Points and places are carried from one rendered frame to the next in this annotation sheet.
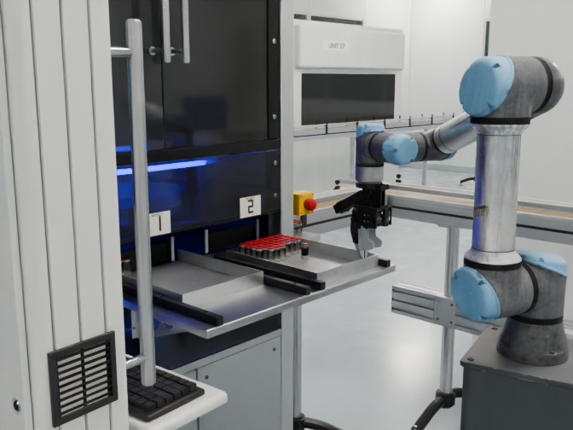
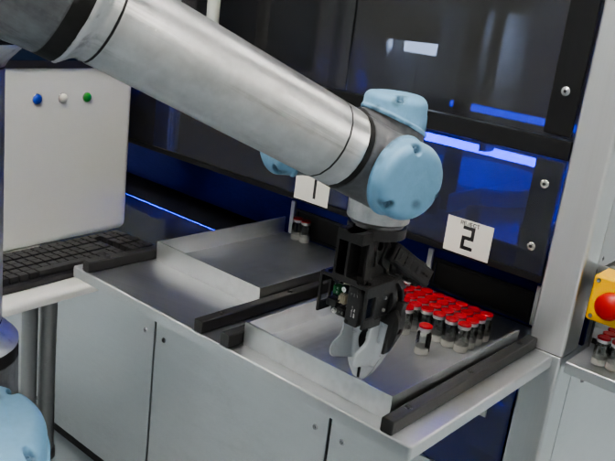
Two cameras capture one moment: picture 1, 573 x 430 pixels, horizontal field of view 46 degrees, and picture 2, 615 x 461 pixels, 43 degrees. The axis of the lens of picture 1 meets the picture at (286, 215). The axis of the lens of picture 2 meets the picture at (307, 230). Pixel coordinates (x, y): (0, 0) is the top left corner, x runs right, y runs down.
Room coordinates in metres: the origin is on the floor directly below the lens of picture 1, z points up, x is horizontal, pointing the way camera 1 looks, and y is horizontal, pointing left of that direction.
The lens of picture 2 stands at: (1.65, -1.09, 1.37)
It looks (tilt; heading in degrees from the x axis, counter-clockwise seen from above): 17 degrees down; 86
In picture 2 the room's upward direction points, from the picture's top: 7 degrees clockwise
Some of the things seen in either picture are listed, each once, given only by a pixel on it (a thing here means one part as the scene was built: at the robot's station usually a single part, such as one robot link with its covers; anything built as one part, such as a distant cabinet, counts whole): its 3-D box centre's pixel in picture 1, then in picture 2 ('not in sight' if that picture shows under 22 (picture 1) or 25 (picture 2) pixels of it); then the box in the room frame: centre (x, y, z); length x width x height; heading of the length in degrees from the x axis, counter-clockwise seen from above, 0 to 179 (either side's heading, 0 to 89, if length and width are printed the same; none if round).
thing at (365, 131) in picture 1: (370, 144); (387, 140); (1.78, -0.22, 1.22); 0.09 x 0.08 x 0.11; 28
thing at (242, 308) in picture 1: (247, 277); (316, 308); (1.76, 0.10, 0.87); 0.70 x 0.48 x 0.02; 137
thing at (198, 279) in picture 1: (180, 276); (273, 255); (1.68, 0.27, 0.90); 0.34 x 0.26 x 0.04; 47
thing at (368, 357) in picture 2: (372, 242); (365, 354); (1.79, -0.23, 0.96); 0.06 x 0.03 x 0.09; 47
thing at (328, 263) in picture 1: (301, 258); (385, 337); (1.85, -0.04, 0.90); 0.34 x 0.26 x 0.04; 47
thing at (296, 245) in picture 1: (279, 250); (419, 318); (1.91, 0.02, 0.90); 0.18 x 0.02 x 0.05; 137
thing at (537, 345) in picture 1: (534, 331); not in sight; (1.44, -0.55, 0.84); 0.15 x 0.15 x 0.10
